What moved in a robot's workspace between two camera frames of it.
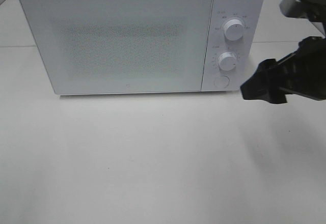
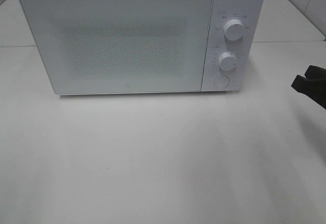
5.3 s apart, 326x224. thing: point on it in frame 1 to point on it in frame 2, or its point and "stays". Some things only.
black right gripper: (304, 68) to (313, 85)
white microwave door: (118, 44) stays
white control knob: (227, 61) stays
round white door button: (221, 82) stays
